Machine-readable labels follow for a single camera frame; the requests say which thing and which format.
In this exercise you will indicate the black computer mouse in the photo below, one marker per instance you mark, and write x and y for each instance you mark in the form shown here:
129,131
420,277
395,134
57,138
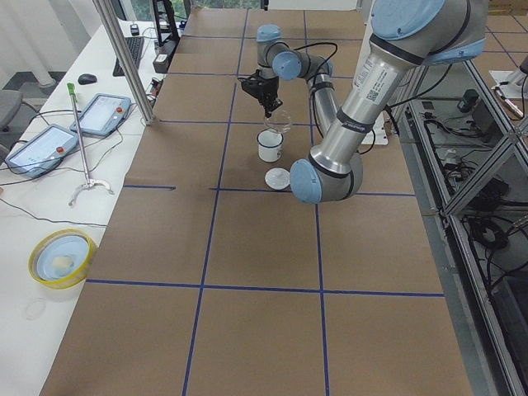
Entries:
87,78

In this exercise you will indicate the aluminium side frame rail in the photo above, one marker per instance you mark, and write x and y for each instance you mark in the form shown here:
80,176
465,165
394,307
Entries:
471,174

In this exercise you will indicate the black box device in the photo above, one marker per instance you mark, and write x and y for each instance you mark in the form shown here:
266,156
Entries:
164,56

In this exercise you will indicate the clear round lid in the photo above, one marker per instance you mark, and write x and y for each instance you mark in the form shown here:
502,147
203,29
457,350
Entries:
34,309

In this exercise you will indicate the white mug lid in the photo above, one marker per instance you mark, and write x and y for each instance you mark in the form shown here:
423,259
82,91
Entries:
277,178

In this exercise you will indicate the teach pendant tablet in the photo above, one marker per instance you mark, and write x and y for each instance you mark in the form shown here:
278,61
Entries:
42,153
103,114

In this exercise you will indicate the white enamel mug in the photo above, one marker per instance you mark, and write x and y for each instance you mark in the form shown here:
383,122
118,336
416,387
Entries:
269,146

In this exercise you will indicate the metal reacher grabber tool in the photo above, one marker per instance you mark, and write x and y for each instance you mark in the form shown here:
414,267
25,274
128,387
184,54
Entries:
89,183

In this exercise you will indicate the near teach pendant tablet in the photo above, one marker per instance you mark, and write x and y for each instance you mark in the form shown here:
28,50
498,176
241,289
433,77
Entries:
42,153

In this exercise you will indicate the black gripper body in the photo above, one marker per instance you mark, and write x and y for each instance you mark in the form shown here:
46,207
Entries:
269,91

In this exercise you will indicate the yellow tape roll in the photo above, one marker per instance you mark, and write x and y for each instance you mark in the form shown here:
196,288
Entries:
71,280

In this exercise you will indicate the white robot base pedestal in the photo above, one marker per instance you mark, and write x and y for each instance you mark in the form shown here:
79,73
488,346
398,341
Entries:
378,135

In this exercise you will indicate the far teach pendant tablet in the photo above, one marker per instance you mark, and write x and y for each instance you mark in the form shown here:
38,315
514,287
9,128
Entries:
103,114

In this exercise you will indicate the blue plate with food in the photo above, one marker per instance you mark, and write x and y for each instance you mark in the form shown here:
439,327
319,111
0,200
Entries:
61,257

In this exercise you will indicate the aluminium frame post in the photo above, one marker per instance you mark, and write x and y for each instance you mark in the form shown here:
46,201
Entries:
112,26

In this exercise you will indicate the black power adapter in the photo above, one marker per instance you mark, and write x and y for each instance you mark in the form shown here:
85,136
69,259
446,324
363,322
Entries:
468,101

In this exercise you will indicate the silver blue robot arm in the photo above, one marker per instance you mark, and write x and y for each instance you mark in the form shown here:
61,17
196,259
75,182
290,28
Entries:
405,35

